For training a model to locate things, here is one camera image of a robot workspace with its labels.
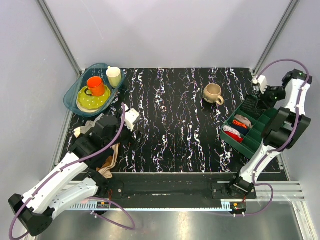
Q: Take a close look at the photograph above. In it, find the rolled orange-navy underwear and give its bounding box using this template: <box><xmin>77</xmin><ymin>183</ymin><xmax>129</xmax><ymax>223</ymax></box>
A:
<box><xmin>232</xmin><ymin>119</ymin><xmax>248</xmax><ymax>130</ymax></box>

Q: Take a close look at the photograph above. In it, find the beige ceramic mug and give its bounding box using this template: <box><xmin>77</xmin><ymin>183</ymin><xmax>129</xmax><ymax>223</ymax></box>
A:
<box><xmin>203</xmin><ymin>83</ymin><xmax>225</xmax><ymax>106</ymax></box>

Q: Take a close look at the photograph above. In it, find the rolled red-white underwear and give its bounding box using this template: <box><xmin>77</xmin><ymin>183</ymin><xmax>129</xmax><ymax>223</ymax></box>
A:
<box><xmin>222</xmin><ymin>125</ymin><xmax>243</xmax><ymax>143</ymax></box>

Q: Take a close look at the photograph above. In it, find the cream cup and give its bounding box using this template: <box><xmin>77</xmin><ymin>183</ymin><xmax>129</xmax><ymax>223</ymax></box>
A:
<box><xmin>106</xmin><ymin>66</ymin><xmax>122</xmax><ymax>88</ymax></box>

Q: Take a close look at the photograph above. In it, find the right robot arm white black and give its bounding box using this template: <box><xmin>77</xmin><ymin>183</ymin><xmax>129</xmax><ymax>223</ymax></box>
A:
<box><xmin>220</xmin><ymin>69</ymin><xmax>313</xmax><ymax>199</ymax></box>

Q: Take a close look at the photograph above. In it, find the yellow-green dotted plate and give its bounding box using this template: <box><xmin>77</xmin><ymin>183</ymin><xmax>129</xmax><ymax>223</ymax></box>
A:
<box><xmin>76</xmin><ymin>85</ymin><xmax>111</xmax><ymax>113</ymax></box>

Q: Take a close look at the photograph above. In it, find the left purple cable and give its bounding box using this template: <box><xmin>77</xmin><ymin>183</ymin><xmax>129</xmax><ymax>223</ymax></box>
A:
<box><xmin>8</xmin><ymin>102</ymin><xmax>136</xmax><ymax>240</ymax></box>

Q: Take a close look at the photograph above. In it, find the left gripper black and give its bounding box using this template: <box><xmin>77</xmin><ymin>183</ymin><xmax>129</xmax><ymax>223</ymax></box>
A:
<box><xmin>104</xmin><ymin>111</ymin><xmax>146</xmax><ymax>151</ymax></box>

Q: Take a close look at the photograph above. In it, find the right aluminium corner post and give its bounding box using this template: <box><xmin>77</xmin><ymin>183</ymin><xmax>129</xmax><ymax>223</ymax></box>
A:
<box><xmin>252</xmin><ymin>0</ymin><xmax>300</xmax><ymax>74</ymax></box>

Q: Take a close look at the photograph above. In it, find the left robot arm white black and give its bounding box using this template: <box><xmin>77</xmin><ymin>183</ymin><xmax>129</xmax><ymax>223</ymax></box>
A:
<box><xmin>8</xmin><ymin>109</ymin><xmax>140</xmax><ymax>239</ymax></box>

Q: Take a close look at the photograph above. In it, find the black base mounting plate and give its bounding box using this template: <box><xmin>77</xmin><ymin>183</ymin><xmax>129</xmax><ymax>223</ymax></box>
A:
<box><xmin>96</xmin><ymin>173</ymin><xmax>257</xmax><ymax>211</ymax></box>

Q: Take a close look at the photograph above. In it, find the teal plastic tub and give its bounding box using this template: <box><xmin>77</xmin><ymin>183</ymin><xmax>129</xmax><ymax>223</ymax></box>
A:
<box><xmin>63</xmin><ymin>63</ymin><xmax>125</xmax><ymax>117</ymax></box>

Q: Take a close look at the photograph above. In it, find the left aluminium corner post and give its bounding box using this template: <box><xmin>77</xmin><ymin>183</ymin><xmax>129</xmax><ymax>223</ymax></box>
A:
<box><xmin>36</xmin><ymin>0</ymin><xmax>82</xmax><ymax>77</ymax></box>

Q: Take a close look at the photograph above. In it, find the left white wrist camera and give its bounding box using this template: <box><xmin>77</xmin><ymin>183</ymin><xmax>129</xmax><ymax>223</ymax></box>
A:
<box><xmin>124</xmin><ymin>104</ymin><xmax>141</xmax><ymax>132</ymax></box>

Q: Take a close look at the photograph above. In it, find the tan beige underwear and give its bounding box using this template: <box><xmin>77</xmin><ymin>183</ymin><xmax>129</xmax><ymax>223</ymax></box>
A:
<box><xmin>96</xmin><ymin>143</ymin><xmax>121</xmax><ymax>179</ymax></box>

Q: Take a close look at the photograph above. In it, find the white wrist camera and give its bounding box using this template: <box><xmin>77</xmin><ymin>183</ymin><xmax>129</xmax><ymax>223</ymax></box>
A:
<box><xmin>124</xmin><ymin>104</ymin><xmax>141</xmax><ymax>132</ymax></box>
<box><xmin>251</xmin><ymin>75</ymin><xmax>268</xmax><ymax>94</ymax></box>

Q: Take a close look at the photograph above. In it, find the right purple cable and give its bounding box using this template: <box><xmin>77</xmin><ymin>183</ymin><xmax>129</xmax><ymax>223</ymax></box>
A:
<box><xmin>212</xmin><ymin>58</ymin><xmax>312</xmax><ymax>217</ymax></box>

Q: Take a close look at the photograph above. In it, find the orange mug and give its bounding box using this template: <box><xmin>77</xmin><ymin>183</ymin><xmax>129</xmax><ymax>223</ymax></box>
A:
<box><xmin>84</xmin><ymin>76</ymin><xmax>105</xmax><ymax>97</ymax></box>

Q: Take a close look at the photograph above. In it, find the aluminium corner post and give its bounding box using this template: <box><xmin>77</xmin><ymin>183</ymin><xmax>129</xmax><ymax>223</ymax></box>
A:
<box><xmin>36</xmin><ymin>0</ymin><xmax>82</xmax><ymax>77</ymax></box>
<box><xmin>252</xmin><ymin>0</ymin><xmax>300</xmax><ymax>74</ymax></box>

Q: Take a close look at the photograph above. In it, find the aluminium frame rail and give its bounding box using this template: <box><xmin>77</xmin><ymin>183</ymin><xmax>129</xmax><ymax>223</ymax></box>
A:
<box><xmin>33</xmin><ymin>181</ymin><xmax>307</xmax><ymax>202</ymax></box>

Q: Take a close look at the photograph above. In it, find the purple cable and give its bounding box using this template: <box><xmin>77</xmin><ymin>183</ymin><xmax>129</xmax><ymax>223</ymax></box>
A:
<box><xmin>8</xmin><ymin>102</ymin><xmax>136</xmax><ymax>240</ymax></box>
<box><xmin>212</xmin><ymin>58</ymin><xmax>312</xmax><ymax>217</ymax></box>

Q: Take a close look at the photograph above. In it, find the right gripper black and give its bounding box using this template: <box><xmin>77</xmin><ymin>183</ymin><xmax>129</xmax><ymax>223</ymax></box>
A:
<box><xmin>255</xmin><ymin>84</ymin><xmax>286</xmax><ymax>111</ymax></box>

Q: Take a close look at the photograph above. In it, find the black underwear in pile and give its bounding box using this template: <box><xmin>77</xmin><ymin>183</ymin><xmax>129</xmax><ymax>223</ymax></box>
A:
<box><xmin>86</xmin><ymin>148</ymin><xmax>114</xmax><ymax>170</ymax></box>

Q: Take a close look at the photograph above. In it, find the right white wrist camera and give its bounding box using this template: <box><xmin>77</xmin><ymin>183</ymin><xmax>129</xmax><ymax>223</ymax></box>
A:
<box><xmin>251</xmin><ymin>75</ymin><xmax>268</xmax><ymax>94</ymax></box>

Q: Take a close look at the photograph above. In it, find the green compartment organizer box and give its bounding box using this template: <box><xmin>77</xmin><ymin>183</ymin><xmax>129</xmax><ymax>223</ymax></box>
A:
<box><xmin>220</xmin><ymin>102</ymin><xmax>277</xmax><ymax>159</ymax></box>

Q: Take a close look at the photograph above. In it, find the rolled pink-beige underwear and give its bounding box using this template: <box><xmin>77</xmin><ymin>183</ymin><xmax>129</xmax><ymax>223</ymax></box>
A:
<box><xmin>234</xmin><ymin>114</ymin><xmax>253</xmax><ymax>128</ymax></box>

